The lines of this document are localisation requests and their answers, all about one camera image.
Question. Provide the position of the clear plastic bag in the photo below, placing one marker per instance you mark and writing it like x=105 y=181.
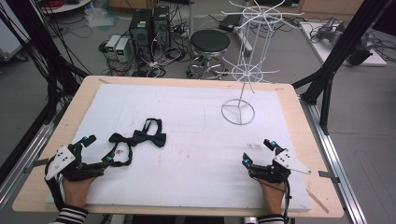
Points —
x=101 y=17

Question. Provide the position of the grey robot device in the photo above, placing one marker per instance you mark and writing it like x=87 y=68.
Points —
x=358 y=51

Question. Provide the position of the white foam mat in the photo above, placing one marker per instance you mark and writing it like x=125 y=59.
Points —
x=193 y=149

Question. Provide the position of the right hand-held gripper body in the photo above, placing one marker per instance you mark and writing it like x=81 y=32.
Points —
x=288 y=160

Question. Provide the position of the black round stool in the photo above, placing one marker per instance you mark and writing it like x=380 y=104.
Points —
x=209 y=41

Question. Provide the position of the thin wooden stick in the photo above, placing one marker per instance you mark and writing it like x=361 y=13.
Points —
x=317 y=200

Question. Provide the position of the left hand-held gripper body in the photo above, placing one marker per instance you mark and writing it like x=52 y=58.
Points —
x=63 y=158

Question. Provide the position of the white round table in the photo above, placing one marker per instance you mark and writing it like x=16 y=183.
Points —
x=65 y=6

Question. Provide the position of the grey metal bracket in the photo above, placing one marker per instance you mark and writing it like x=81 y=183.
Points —
x=35 y=165
x=328 y=176

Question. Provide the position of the large black computer tower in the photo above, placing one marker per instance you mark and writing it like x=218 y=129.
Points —
x=140 y=32

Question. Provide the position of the person's right hand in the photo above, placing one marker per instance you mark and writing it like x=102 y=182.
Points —
x=274 y=196

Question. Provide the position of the white bench power supply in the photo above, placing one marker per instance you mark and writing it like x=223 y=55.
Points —
x=112 y=45
x=122 y=49

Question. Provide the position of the grey equipment case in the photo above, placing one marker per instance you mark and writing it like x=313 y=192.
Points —
x=11 y=40

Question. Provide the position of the person's left hand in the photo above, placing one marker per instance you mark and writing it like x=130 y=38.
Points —
x=76 y=193

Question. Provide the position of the black metal frame strut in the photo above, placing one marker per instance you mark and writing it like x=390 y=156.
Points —
x=339 y=53

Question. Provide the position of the black flat box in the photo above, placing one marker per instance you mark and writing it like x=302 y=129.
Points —
x=229 y=22

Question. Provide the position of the slim black computer tower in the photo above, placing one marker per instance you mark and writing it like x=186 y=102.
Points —
x=162 y=26

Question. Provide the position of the white low platform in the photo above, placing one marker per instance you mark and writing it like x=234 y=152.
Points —
x=323 y=51

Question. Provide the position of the aluminium rail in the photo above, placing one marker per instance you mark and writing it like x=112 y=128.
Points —
x=336 y=155
x=28 y=155

